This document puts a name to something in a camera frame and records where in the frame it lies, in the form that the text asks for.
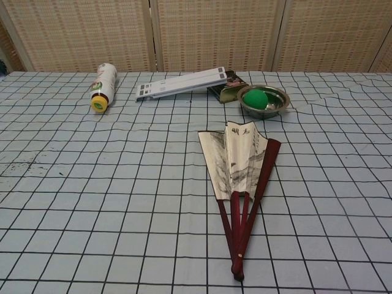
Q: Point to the paper folding fan red ribs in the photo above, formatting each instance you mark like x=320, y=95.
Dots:
x=242, y=159

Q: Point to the white rectangular box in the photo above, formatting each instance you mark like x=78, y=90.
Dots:
x=180, y=84

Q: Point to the dark printed packet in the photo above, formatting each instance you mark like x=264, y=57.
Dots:
x=232, y=80

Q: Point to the green ball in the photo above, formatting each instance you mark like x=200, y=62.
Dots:
x=255, y=98

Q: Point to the stainless steel bowl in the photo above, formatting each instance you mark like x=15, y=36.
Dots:
x=275, y=101

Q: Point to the light blue checked tablecloth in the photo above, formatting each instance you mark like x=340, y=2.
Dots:
x=107, y=183

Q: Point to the white bottle yellow cap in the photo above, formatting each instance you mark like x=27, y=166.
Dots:
x=104, y=81

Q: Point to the bamboo folding screen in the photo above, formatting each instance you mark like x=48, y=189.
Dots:
x=214, y=33

